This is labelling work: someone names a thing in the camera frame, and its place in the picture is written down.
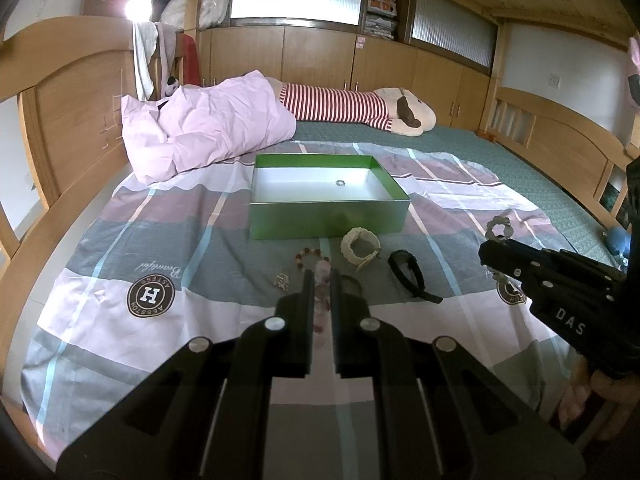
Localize small gold clasp brooch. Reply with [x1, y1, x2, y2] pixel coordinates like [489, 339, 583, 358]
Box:
[273, 272, 290, 292]

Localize pink crystal bead bracelet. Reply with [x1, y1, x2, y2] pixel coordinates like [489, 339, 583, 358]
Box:
[312, 259, 335, 351]

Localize black strap watch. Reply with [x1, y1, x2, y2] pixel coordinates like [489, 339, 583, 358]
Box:
[387, 249, 442, 304]

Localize silver chain bracelet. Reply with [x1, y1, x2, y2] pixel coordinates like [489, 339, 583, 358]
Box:
[484, 214, 516, 281]

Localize green jewelry box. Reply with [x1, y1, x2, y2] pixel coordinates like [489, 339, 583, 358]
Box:
[248, 153, 410, 240]

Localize right hand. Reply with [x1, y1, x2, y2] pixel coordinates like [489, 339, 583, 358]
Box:
[558, 356, 639, 440]

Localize plaid bed sheet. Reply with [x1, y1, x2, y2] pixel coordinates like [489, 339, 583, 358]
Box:
[22, 142, 586, 479]

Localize wooden bed footboard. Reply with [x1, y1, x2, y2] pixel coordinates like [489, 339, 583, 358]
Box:
[483, 88, 639, 228]

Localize pink crumpled duvet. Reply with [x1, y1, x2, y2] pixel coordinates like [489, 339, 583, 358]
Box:
[120, 70, 296, 184]

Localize striped plush dog toy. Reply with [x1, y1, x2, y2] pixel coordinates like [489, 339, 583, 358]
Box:
[267, 77, 437, 138]

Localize wooden bed headboard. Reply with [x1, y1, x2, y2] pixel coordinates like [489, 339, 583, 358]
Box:
[1, 16, 134, 356]

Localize stacked folded items shelf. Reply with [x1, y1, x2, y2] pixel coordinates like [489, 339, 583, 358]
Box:
[364, 0, 398, 40]

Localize hanging clothes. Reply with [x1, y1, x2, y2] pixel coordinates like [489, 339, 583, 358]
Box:
[131, 22, 202, 101]

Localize white stuffed bags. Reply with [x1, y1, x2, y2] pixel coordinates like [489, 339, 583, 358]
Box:
[160, 0, 230, 30]

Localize red white bead bracelet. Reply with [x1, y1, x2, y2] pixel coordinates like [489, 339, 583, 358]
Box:
[294, 245, 332, 272]

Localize wooden wall cabinets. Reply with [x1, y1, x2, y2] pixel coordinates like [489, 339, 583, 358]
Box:
[198, 26, 489, 131]

